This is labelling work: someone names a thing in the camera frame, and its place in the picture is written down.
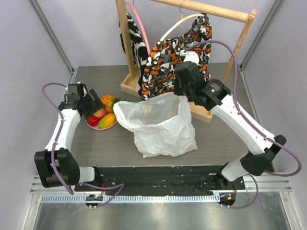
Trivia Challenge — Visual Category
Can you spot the cream clothes hanger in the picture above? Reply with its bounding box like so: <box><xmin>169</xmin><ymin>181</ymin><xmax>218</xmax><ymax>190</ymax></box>
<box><xmin>159</xmin><ymin>13</ymin><xmax>204</xmax><ymax>41</ymax></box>

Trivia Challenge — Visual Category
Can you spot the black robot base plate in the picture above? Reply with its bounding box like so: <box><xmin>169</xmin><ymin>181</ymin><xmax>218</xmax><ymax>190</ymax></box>
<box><xmin>74</xmin><ymin>164</ymin><xmax>246</xmax><ymax>198</ymax></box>

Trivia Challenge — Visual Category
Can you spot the orange grey camouflage garment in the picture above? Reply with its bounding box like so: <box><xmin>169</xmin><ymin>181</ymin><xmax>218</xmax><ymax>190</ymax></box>
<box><xmin>141</xmin><ymin>14</ymin><xmax>212</xmax><ymax>100</ymax></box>

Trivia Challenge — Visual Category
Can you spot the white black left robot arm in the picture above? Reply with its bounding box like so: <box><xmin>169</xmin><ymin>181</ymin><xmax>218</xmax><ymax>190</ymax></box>
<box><xmin>34</xmin><ymin>83</ymin><xmax>104</xmax><ymax>193</ymax></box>

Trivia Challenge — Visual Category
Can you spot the aluminium slotted rail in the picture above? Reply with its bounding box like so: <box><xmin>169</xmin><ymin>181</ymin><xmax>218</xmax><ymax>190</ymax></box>
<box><xmin>40</xmin><ymin>193</ymin><xmax>220</xmax><ymax>204</ymax></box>

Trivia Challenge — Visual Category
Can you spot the black white zebra garment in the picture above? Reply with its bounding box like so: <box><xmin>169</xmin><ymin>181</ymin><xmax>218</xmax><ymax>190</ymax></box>
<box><xmin>127</xmin><ymin>13</ymin><xmax>148</xmax><ymax>97</ymax></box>

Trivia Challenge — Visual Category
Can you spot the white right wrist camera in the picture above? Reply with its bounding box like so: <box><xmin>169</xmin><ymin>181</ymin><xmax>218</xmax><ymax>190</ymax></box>
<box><xmin>180</xmin><ymin>50</ymin><xmax>200</xmax><ymax>65</ymax></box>

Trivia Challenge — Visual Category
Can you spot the pink clothes hanger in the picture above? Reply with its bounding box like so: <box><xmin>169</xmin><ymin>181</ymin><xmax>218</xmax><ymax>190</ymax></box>
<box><xmin>125</xmin><ymin>1</ymin><xmax>151</xmax><ymax>54</ymax></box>

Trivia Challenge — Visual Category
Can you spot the wooden clothes rack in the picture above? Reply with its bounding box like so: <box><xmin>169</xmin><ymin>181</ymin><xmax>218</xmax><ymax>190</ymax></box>
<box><xmin>115</xmin><ymin>0</ymin><xmax>257</xmax><ymax>124</ymax></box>

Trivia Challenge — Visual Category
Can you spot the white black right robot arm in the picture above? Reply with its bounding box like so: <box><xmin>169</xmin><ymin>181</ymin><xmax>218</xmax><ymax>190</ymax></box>
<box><xmin>174</xmin><ymin>61</ymin><xmax>286</xmax><ymax>189</ymax></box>

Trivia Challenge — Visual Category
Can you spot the orange pineapple with green crown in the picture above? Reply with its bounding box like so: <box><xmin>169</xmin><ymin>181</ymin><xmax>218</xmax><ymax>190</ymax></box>
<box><xmin>100</xmin><ymin>94</ymin><xmax>125</xmax><ymax>114</ymax></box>

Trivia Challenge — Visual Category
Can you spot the green yellow mango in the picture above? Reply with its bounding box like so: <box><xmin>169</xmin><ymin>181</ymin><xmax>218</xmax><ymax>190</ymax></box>
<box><xmin>98</xmin><ymin>113</ymin><xmax>117</xmax><ymax>129</ymax></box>

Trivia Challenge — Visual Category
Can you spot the pink round plate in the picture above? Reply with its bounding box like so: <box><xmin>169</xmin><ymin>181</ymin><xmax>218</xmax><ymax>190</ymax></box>
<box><xmin>85</xmin><ymin>121</ymin><xmax>117</xmax><ymax>130</ymax></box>

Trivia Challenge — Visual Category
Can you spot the white plastic bag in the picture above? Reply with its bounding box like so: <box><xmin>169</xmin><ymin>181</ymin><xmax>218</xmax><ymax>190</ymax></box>
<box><xmin>113</xmin><ymin>92</ymin><xmax>198</xmax><ymax>158</ymax></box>

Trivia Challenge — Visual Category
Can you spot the pink yellow peach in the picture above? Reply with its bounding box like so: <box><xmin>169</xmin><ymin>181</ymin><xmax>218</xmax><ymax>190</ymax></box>
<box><xmin>93</xmin><ymin>108</ymin><xmax>106</xmax><ymax>118</ymax></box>

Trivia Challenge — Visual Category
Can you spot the red bell pepper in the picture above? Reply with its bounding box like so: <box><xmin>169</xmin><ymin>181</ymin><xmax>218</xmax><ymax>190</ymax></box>
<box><xmin>86</xmin><ymin>115</ymin><xmax>102</xmax><ymax>127</ymax></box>

